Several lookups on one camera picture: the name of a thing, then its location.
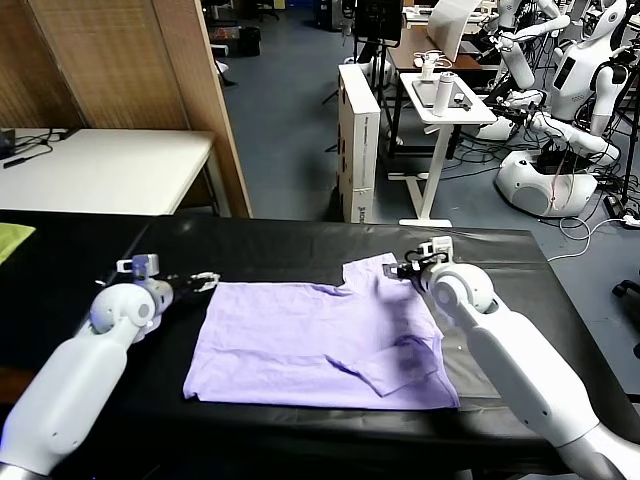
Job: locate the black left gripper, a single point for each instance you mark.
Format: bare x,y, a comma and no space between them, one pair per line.
182,290

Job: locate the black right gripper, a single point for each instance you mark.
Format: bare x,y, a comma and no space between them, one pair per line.
412,271

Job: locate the lilac t-shirt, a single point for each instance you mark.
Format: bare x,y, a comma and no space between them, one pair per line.
280,340

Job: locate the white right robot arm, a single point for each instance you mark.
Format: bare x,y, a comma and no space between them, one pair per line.
500,360

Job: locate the white humanoid robot raised arm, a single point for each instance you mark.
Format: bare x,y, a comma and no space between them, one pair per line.
520,65

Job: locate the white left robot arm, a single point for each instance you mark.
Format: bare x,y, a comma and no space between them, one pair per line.
75,375

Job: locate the white standing desk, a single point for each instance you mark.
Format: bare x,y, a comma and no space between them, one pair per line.
435,165

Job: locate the large black table cover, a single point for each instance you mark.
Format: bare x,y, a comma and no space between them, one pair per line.
510,250

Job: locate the tall white cardboard box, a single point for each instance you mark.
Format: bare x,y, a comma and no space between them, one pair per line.
360,140

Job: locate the white table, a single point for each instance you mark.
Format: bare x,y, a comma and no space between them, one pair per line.
110,170

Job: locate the small black table cover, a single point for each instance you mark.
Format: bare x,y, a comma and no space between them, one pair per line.
50,280

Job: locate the grey tablet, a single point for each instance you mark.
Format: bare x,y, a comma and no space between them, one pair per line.
425,95

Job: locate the white bottle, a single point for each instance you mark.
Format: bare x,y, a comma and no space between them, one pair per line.
442,97

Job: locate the small black device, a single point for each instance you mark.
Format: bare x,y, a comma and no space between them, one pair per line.
462,102

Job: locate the green cloth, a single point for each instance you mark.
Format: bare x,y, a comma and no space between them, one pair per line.
12,240

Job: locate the white desktop stand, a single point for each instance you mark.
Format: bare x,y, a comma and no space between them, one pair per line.
427,67

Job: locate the brown desk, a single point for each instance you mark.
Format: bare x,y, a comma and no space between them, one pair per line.
407,55

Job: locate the wooden partition screen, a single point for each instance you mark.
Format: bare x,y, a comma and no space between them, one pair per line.
125,65

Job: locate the black chair base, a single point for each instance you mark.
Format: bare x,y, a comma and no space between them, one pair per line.
627,290

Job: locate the black bin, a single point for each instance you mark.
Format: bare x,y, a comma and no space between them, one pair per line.
250,42

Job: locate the black box on white table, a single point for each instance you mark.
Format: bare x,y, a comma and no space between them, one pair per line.
7,142

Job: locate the white open laptop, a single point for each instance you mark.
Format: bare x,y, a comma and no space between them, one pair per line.
450,27

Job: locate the black monitor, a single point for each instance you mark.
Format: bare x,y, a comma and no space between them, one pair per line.
377,20

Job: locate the white humanoid robot with base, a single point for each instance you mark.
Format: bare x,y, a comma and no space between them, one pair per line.
572,80

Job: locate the black tripod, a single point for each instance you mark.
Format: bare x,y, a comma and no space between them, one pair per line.
629,150

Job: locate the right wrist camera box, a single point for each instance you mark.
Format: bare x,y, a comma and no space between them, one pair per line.
440,247

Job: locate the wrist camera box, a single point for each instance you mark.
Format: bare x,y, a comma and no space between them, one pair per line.
440,247
145,265

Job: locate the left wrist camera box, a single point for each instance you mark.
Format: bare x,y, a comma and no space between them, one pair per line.
145,265

